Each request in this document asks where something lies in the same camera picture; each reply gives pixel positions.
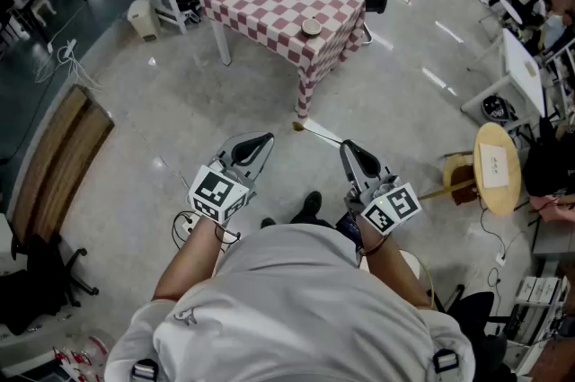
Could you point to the black swivel chair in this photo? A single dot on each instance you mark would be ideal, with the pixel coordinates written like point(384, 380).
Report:
point(476, 313)

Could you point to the round wooden table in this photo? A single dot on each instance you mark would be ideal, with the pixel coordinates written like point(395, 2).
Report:
point(492, 133)

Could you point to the black office chair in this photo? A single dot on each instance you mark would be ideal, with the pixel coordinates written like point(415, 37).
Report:
point(40, 272)

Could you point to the red white checkered cloth table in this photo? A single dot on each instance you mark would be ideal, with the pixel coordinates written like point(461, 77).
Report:
point(269, 7)

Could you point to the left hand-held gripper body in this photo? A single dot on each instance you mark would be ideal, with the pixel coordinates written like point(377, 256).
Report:
point(211, 191)

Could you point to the person's left forearm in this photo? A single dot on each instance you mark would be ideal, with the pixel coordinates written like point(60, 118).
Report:
point(188, 259)

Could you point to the brown floor mat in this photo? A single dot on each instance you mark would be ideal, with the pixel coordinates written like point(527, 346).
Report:
point(557, 362)

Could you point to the white power strip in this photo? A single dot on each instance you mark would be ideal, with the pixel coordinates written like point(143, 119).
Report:
point(67, 50)

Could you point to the person's black shoe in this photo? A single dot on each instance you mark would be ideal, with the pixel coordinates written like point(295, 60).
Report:
point(312, 202)
point(268, 222)

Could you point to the white ceramic cup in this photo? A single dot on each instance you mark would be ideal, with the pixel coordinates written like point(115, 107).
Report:
point(311, 27)

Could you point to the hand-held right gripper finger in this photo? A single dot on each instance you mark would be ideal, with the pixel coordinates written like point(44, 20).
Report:
point(351, 169)
point(370, 164)

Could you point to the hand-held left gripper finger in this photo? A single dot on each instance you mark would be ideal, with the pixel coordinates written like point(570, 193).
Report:
point(238, 139)
point(260, 162)

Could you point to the person's black trousers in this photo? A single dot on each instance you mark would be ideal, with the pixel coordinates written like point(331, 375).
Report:
point(312, 220)

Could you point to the person's white shirt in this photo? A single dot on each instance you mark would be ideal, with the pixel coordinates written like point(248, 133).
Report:
point(292, 304)

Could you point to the wooden bench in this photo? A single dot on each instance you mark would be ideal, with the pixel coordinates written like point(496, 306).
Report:
point(54, 164)

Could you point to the stack of white boxes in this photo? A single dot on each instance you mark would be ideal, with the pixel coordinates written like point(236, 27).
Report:
point(539, 289)

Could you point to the small gold spoon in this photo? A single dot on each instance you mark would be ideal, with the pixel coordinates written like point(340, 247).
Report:
point(298, 127)

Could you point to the white trash bin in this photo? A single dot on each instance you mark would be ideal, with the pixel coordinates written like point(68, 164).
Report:
point(144, 18)

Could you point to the white paper sheet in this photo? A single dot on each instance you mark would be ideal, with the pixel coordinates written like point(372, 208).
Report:
point(494, 164)

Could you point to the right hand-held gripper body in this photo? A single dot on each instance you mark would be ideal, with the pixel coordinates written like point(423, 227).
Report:
point(391, 207)

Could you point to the dark waist device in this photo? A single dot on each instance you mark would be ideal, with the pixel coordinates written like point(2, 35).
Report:
point(349, 232)

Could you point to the black round floor device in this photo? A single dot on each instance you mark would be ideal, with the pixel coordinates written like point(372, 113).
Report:
point(498, 108)

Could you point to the person's right forearm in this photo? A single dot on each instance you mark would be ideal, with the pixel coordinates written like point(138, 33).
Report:
point(391, 263)

